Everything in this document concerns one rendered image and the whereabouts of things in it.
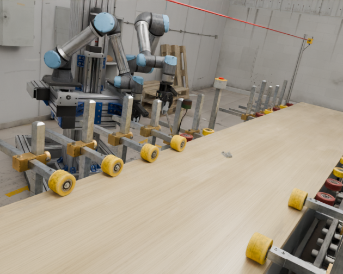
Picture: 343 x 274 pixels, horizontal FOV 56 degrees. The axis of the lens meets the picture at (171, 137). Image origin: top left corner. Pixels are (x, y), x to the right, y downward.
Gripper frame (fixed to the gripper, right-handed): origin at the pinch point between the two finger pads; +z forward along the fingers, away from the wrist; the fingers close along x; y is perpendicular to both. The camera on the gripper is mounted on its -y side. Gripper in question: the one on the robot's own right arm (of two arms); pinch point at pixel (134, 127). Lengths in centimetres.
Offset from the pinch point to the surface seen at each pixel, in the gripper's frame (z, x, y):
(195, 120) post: -10.5, -27.3, -31.8
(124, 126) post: -18, 48, -33
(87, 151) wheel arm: -13, 76, -38
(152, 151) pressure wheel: -13, 52, -55
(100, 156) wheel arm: -13, 76, -46
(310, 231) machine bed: 66, -92, -119
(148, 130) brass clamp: -13.3, 28.9, -33.9
